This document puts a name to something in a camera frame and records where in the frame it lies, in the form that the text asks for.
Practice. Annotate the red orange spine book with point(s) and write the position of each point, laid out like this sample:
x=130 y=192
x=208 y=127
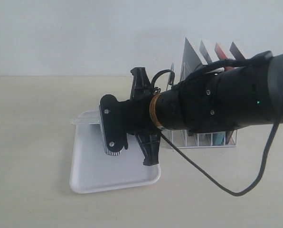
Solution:
x=220 y=52

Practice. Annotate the white wire book rack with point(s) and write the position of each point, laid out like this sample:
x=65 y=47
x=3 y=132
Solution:
x=184 y=139

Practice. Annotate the black cover book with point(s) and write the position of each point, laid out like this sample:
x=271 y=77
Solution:
x=191 y=60

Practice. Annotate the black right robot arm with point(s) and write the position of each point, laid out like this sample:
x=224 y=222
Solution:
x=208 y=102

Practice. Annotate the grey white spine book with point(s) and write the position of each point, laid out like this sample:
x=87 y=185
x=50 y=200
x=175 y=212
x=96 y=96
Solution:
x=207 y=51

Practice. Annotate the blue spine book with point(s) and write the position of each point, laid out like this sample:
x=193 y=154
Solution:
x=85 y=120

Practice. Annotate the dark brown cover book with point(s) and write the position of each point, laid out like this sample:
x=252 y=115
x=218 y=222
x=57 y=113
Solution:
x=236 y=51

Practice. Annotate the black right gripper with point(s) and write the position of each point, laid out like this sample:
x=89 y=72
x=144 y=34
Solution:
x=147 y=135

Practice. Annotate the white plastic tray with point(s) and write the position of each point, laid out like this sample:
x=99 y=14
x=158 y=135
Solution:
x=94 y=171

